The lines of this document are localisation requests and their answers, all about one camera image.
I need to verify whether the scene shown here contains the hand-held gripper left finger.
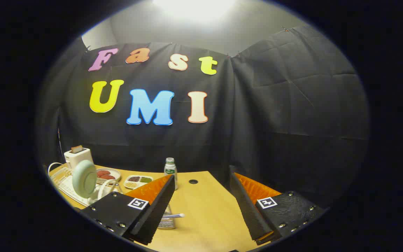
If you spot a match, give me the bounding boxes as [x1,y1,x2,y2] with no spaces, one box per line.
[81,174,176,245]

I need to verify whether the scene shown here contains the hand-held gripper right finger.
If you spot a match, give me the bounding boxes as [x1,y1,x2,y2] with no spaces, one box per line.
[229,171,324,245]

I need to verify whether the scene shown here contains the metal wire basket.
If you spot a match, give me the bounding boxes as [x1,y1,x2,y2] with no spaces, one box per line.
[158,205,176,230]

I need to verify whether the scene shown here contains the pale green plate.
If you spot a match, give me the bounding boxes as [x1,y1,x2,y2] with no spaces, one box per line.
[72,160,98,199]

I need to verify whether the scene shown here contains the white wire dish rack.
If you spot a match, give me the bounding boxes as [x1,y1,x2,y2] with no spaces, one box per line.
[48,162,123,207]

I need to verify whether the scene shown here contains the pink plate with meat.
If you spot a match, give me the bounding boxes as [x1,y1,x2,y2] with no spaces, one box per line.
[96,168,121,182]

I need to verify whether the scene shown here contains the white compartment condiment tray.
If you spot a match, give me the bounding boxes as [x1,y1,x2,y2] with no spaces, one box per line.
[123,175,154,190]

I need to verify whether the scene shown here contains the white bottle green label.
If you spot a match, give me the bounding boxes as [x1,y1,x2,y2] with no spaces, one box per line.
[164,157,178,190]

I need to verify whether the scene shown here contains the white toaster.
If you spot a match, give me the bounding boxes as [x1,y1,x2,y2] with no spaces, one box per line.
[64,148,93,168]

